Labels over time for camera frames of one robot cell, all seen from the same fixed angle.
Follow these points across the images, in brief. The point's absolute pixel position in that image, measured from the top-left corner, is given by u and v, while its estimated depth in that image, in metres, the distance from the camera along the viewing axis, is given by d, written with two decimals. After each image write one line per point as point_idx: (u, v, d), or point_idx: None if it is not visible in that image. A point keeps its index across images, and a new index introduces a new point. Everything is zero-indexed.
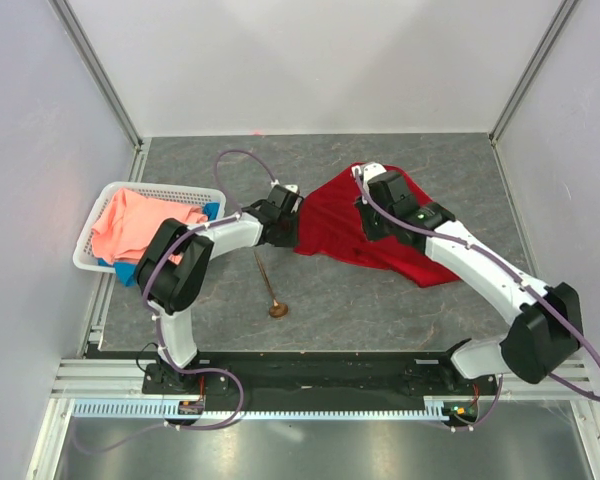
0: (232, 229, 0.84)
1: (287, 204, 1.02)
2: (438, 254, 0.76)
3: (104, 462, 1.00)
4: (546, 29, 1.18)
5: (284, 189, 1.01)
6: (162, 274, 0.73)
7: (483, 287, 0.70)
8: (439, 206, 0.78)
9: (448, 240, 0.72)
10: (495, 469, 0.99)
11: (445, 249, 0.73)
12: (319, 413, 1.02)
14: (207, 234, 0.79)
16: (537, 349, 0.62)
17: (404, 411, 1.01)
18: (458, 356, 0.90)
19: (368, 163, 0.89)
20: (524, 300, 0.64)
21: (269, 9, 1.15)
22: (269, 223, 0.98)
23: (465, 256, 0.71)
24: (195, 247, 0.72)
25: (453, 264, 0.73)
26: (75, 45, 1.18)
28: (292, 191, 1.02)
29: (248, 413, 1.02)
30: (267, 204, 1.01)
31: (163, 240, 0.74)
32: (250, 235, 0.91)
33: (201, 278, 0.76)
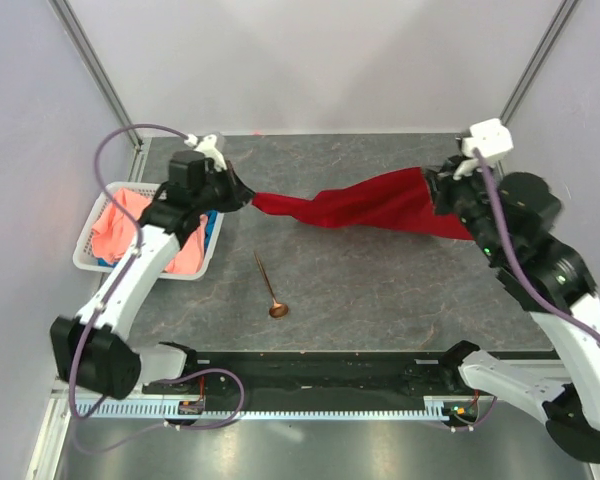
0: (136, 277, 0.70)
1: (197, 177, 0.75)
2: (549, 322, 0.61)
3: (104, 462, 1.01)
4: (546, 29, 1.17)
5: (182, 163, 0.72)
6: (83, 376, 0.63)
7: (584, 378, 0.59)
8: (575, 254, 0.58)
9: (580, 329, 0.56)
10: (496, 469, 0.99)
11: (564, 327, 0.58)
12: (319, 413, 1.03)
14: (108, 314, 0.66)
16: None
17: (404, 411, 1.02)
18: (469, 370, 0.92)
19: (496, 125, 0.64)
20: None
21: (269, 8, 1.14)
22: (184, 214, 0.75)
23: (594, 356, 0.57)
24: (102, 347, 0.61)
25: (563, 338, 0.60)
26: (75, 45, 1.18)
28: (194, 161, 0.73)
29: (247, 413, 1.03)
30: (171, 188, 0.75)
31: (62, 346, 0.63)
32: (168, 253, 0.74)
33: (128, 359, 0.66)
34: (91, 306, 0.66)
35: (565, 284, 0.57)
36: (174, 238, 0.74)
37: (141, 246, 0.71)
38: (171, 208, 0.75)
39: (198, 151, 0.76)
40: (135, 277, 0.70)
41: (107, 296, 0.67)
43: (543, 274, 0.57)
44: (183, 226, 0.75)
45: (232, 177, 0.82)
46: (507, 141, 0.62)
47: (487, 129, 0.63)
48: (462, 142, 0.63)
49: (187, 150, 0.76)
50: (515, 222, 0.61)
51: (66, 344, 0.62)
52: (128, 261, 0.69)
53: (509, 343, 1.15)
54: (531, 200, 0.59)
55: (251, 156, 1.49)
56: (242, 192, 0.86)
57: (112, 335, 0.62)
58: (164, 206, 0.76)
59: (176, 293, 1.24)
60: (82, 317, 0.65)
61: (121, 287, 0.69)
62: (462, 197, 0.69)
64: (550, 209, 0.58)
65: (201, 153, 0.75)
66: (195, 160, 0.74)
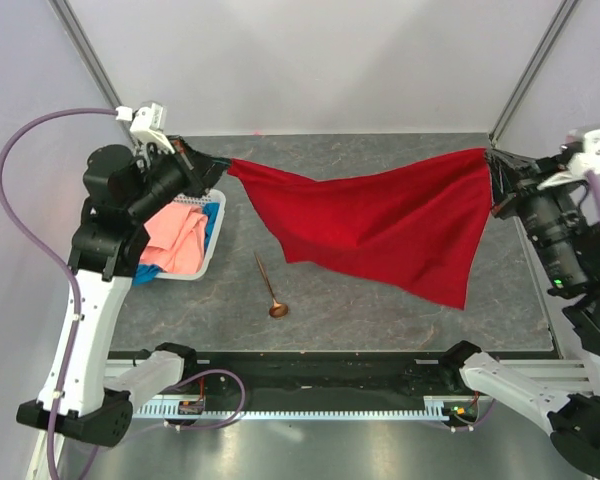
0: (89, 343, 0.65)
1: (125, 187, 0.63)
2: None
3: (104, 461, 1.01)
4: (546, 29, 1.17)
5: (99, 177, 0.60)
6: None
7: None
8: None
9: None
10: (495, 469, 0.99)
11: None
12: (319, 413, 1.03)
14: (70, 395, 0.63)
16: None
17: (404, 411, 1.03)
18: (468, 370, 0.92)
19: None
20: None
21: (268, 8, 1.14)
22: (126, 237, 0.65)
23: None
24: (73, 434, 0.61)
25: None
26: (76, 46, 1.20)
28: (112, 176, 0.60)
29: (248, 413, 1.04)
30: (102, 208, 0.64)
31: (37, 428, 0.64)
32: (116, 296, 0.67)
33: (111, 417, 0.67)
34: (50, 391, 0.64)
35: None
36: (119, 277, 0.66)
37: (82, 306, 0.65)
38: (107, 234, 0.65)
39: (125, 154, 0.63)
40: (87, 344, 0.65)
41: (63, 378, 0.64)
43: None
44: (128, 251, 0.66)
45: (185, 157, 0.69)
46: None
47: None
48: (574, 158, 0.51)
49: (116, 150, 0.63)
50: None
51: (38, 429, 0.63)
52: (73, 330, 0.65)
53: (509, 342, 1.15)
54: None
55: (251, 156, 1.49)
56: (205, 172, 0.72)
57: (80, 421, 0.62)
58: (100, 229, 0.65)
59: (176, 293, 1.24)
60: (45, 403, 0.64)
61: (76, 359, 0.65)
62: (540, 211, 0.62)
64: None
65: (128, 154, 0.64)
66: (114, 174, 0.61)
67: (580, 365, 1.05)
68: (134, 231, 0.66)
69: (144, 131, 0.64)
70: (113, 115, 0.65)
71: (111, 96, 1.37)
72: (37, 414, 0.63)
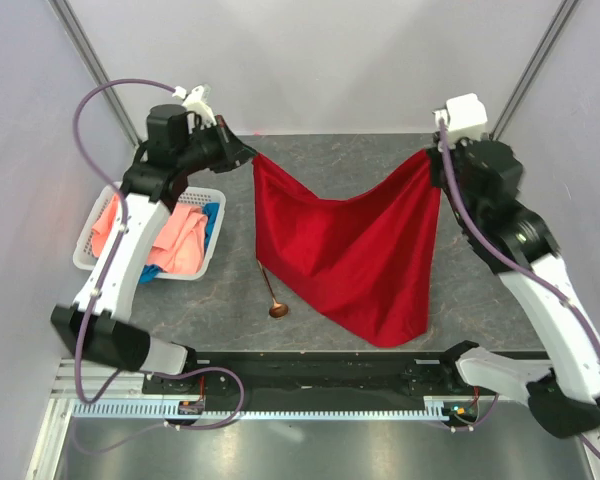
0: (129, 255, 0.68)
1: (178, 134, 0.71)
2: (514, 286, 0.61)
3: (104, 461, 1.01)
4: (545, 30, 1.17)
5: (160, 120, 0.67)
6: (94, 356, 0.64)
7: (552, 343, 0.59)
8: (540, 221, 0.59)
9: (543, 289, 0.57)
10: (495, 469, 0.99)
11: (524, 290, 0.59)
12: (319, 413, 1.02)
14: (107, 297, 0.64)
16: (585, 428, 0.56)
17: (404, 411, 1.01)
18: (464, 362, 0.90)
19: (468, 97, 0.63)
20: None
21: (269, 9, 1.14)
22: (169, 176, 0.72)
23: (556, 312, 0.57)
24: (104, 330, 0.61)
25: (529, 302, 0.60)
26: (76, 45, 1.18)
28: (173, 116, 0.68)
29: (247, 413, 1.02)
30: (151, 148, 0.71)
31: (67, 333, 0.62)
32: (158, 222, 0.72)
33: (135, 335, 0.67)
34: (86, 292, 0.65)
35: (525, 244, 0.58)
36: (162, 205, 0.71)
37: (128, 221, 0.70)
38: (154, 172, 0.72)
39: (181, 108, 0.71)
40: (127, 257, 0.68)
41: (102, 279, 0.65)
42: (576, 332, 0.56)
43: (506, 235, 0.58)
44: (168, 190, 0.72)
45: (224, 132, 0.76)
46: (481, 114, 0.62)
47: (462, 103, 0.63)
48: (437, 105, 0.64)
49: (173, 105, 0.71)
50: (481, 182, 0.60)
51: (69, 329, 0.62)
52: (117, 239, 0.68)
53: (509, 342, 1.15)
54: (496, 163, 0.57)
55: None
56: (239, 149, 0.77)
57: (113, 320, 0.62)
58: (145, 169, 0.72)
59: (176, 293, 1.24)
60: (79, 304, 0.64)
61: (115, 267, 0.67)
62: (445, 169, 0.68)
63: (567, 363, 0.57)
64: (512, 173, 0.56)
65: (183, 111, 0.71)
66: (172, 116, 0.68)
67: None
68: (176, 175, 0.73)
69: (193, 102, 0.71)
70: (172, 91, 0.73)
71: (111, 96, 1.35)
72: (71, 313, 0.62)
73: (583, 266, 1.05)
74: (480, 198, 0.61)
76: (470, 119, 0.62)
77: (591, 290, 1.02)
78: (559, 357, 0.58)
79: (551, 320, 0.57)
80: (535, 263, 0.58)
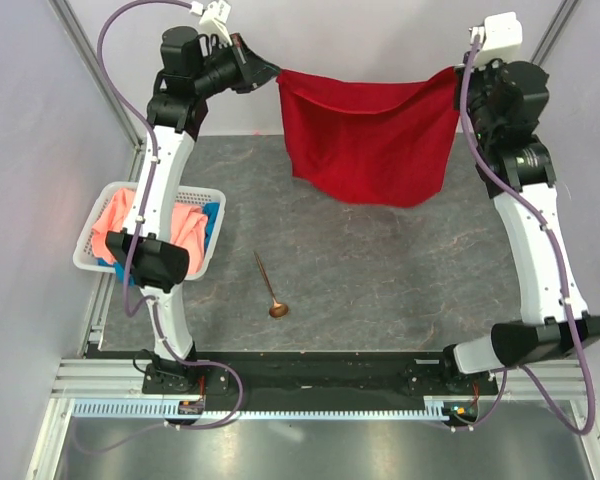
0: (164, 184, 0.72)
1: (192, 58, 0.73)
2: (505, 209, 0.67)
3: (104, 461, 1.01)
4: (543, 34, 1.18)
5: (174, 46, 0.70)
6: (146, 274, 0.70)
7: (524, 266, 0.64)
8: (544, 154, 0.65)
9: (525, 208, 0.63)
10: (495, 469, 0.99)
11: (511, 208, 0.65)
12: (319, 413, 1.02)
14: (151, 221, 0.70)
16: (530, 351, 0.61)
17: (404, 411, 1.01)
18: (460, 348, 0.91)
19: (501, 24, 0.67)
20: (555, 314, 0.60)
21: (269, 8, 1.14)
22: (190, 103, 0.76)
23: (534, 234, 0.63)
24: (154, 247, 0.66)
25: (514, 227, 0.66)
26: (75, 44, 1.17)
28: (188, 41, 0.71)
29: (245, 413, 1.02)
30: (169, 76, 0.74)
31: (118, 255, 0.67)
32: (184, 149, 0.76)
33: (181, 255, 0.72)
34: (130, 218, 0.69)
35: (523, 168, 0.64)
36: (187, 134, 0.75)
37: (158, 150, 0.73)
38: (176, 101, 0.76)
39: (191, 32, 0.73)
40: (163, 185, 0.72)
41: (144, 207, 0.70)
42: (547, 258, 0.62)
43: (507, 158, 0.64)
44: (192, 118, 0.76)
45: (240, 52, 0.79)
46: (516, 35, 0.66)
47: (499, 22, 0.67)
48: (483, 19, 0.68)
49: (184, 29, 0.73)
50: (502, 101, 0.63)
51: (123, 253, 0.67)
52: (151, 170, 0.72)
53: None
54: (525, 83, 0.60)
55: (251, 156, 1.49)
56: (257, 70, 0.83)
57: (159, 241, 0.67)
58: (167, 99, 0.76)
59: None
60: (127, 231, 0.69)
61: (153, 195, 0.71)
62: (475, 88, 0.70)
63: (531, 286, 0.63)
64: (536, 99, 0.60)
65: (195, 34, 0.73)
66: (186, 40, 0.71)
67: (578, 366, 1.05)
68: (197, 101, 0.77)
69: (209, 19, 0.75)
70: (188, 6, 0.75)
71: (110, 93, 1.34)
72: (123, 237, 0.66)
73: (581, 267, 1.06)
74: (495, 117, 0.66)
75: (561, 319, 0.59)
76: (509, 38, 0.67)
77: (591, 290, 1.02)
78: (527, 281, 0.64)
79: (526, 241, 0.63)
80: (526, 188, 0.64)
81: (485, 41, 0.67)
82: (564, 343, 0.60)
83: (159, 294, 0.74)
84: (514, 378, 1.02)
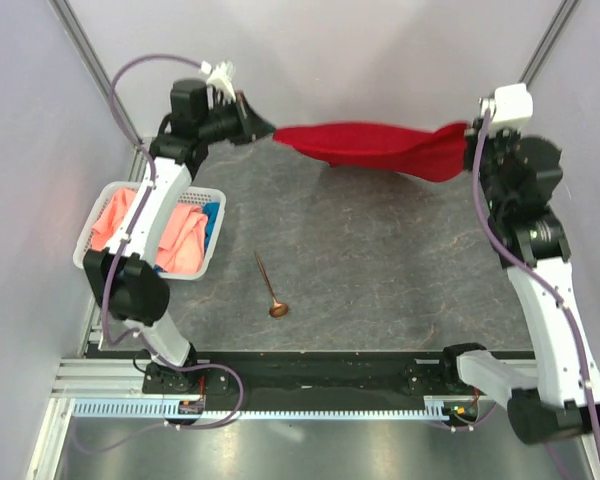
0: (156, 210, 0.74)
1: (199, 107, 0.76)
2: (518, 283, 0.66)
3: (104, 461, 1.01)
4: (547, 29, 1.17)
5: (182, 93, 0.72)
6: (119, 304, 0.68)
7: (541, 345, 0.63)
8: (558, 226, 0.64)
9: (541, 285, 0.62)
10: (495, 469, 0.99)
11: (526, 283, 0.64)
12: (319, 413, 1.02)
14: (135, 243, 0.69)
16: (549, 435, 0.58)
17: (404, 411, 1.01)
18: (463, 358, 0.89)
19: (514, 92, 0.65)
20: (575, 397, 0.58)
21: (270, 8, 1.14)
22: (191, 145, 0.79)
23: (550, 311, 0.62)
24: (132, 271, 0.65)
25: (528, 301, 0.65)
26: (75, 44, 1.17)
28: (197, 90, 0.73)
29: (246, 413, 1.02)
30: (174, 120, 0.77)
31: (95, 275, 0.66)
32: (181, 185, 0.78)
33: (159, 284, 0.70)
34: (115, 238, 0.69)
35: (536, 241, 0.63)
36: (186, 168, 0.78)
37: (156, 179, 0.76)
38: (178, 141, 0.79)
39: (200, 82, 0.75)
40: (154, 211, 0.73)
41: (132, 227, 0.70)
42: (565, 338, 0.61)
43: (520, 230, 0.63)
44: (192, 157, 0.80)
45: (242, 107, 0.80)
46: (527, 108, 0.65)
47: (509, 95, 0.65)
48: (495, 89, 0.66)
49: (193, 79, 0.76)
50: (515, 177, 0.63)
51: (99, 273, 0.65)
52: (145, 194, 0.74)
53: (509, 342, 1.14)
54: (537, 164, 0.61)
55: (251, 156, 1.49)
56: (258, 125, 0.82)
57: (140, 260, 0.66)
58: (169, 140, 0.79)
59: (176, 293, 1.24)
60: (110, 249, 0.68)
61: (143, 218, 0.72)
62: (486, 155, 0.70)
63: (549, 368, 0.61)
64: (547, 178, 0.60)
65: (205, 85, 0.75)
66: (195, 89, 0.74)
67: None
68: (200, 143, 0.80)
69: (217, 77, 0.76)
70: (196, 65, 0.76)
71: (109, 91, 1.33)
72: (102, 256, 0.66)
73: (581, 267, 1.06)
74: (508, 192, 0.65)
75: (582, 403, 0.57)
76: (519, 109, 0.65)
77: (591, 291, 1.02)
78: (545, 361, 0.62)
79: (543, 319, 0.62)
80: (540, 262, 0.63)
81: (496, 113, 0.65)
82: (585, 428, 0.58)
83: (142, 326, 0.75)
84: None
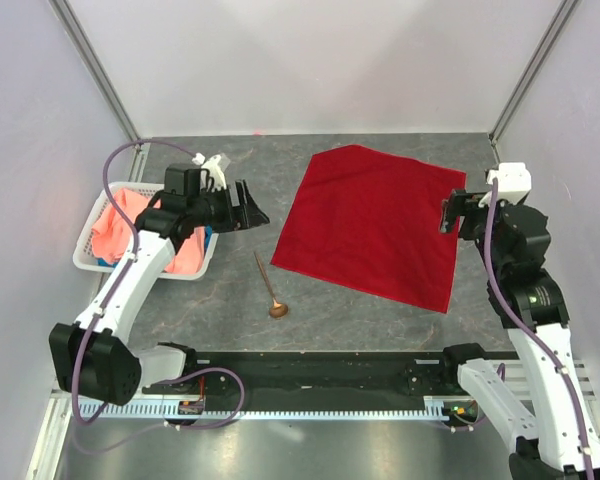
0: (134, 281, 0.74)
1: (192, 186, 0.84)
2: (519, 347, 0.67)
3: (104, 461, 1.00)
4: (546, 30, 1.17)
5: (179, 171, 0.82)
6: (84, 383, 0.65)
7: (540, 411, 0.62)
8: (558, 294, 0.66)
9: (541, 349, 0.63)
10: (496, 469, 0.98)
11: (527, 347, 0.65)
12: (319, 413, 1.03)
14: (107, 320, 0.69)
16: None
17: (404, 411, 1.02)
18: (466, 369, 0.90)
19: (512, 169, 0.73)
20: (574, 463, 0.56)
21: (269, 8, 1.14)
22: (179, 219, 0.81)
23: (549, 377, 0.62)
24: (101, 349, 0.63)
25: (528, 365, 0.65)
26: (75, 44, 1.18)
28: (192, 170, 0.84)
29: (247, 413, 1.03)
30: (166, 194, 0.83)
31: (63, 355, 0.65)
32: (163, 257, 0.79)
33: (127, 367, 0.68)
34: (88, 312, 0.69)
35: (536, 306, 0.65)
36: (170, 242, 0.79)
37: (139, 251, 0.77)
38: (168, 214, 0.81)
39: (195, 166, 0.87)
40: (132, 282, 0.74)
41: (106, 301, 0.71)
42: (563, 402, 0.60)
43: (520, 294, 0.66)
44: (176, 231, 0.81)
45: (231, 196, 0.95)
46: (526, 184, 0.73)
47: (511, 170, 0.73)
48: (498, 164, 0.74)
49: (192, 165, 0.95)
50: (509, 243, 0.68)
51: (66, 350, 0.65)
52: (126, 266, 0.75)
53: (510, 342, 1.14)
54: (526, 227, 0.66)
55: (251, 156, 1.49)
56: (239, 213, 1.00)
57: (110, 339, 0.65)
58: (159, 213, 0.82)
59: (176, 293, 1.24)
60: (81, 323, 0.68)
61: (119, 292, 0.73)
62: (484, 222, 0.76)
63: (549, 431, 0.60)
64: (538, 240, 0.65)
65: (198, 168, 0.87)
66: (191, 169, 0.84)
67: (580, 365, 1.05)
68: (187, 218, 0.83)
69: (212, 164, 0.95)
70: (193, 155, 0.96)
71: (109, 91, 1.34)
72: (72, 331, 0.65)
73: (582, 266, 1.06)
74: (504, 256, 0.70)
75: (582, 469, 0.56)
76: (517, 184, 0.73)
77: (591, 290, 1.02)
78: (544, 425, 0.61)
79: (543, 381, 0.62)
80: (540, 328, 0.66)
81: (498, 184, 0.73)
82: None
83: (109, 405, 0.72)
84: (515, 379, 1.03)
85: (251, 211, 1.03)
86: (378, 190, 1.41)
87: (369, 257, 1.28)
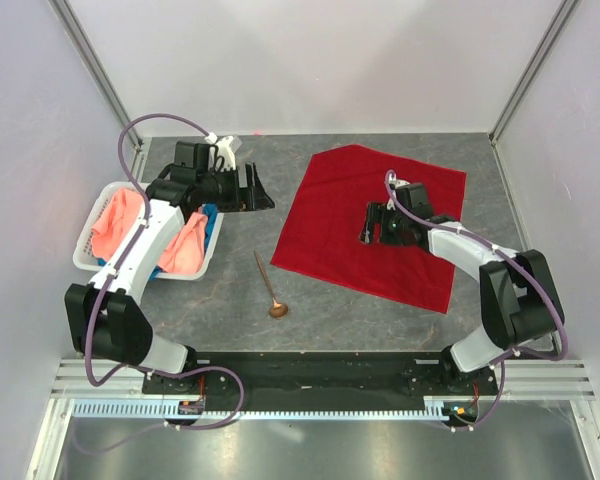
0: (147, 245, 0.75)
1: (201, 161, 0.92)
2: (440, 247, 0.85)
3: (104, 461, 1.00)
4: (546, 29, 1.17)
5: (189, 144, 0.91)
6: (98, 346, 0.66)
7: (467, 264, 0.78)
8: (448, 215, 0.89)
9: (442, 229, 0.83)
10: (495, 469, 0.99)
11: (441, 237, 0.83)
12: (319, 413, 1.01)
14: (121, 279, 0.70)
16: (503, 301, 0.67)
17: (404, 411, 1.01)
18: (457, 348, 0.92)
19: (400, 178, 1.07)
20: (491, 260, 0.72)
21: (270, 8, 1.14)
22: (187, 189, 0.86)
23: (455, 238, 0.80)
24: (115, 308, 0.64)
25: (450, 250, 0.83)
26: (75, 44, 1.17)
28: (201, 145, 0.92)
29: (247, 413, 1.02)
30: (176, 167, 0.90)
31: (76, 314, 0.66)
32: (173, 225, 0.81)
33: (140, 324, 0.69)
34: (102, 274, 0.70)
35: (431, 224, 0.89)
36: (179, 210, 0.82)
37: (149, 218, 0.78)
38: (177, 184, 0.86)
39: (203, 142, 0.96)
40: (145, 245, 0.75)
41: (120, 263, 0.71)
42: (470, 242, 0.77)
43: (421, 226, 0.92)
44: (185, 200, 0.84)
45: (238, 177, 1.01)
46: None
47: None
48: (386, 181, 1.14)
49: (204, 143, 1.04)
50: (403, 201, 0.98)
51: (81, 309, 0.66)
52: (137, 231, 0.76)
53: None
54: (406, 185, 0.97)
55: (251, 156, 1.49)
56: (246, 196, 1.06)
57: (123, 296, 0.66)
58: (169, 183, 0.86)
59: (176, 293, 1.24)
60: (96, 283, 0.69)
61: (132, 254, 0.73)
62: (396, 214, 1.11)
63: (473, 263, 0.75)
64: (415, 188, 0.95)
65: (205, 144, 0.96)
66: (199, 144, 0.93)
67: (580, 365, 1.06)
68: (194, 189, 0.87)
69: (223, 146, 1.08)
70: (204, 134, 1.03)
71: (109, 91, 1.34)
72: (86, 290, 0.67)
73: (582, 266, 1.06)
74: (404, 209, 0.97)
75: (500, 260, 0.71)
76: None
77: (591, 290, 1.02)
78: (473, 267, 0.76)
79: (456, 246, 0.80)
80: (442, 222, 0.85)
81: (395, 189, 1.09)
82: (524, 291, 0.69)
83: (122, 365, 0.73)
84: (512, 378, 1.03)
85: (257, 194, 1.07)
86: (378, 190, 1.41)
87: (369, 257, 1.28)
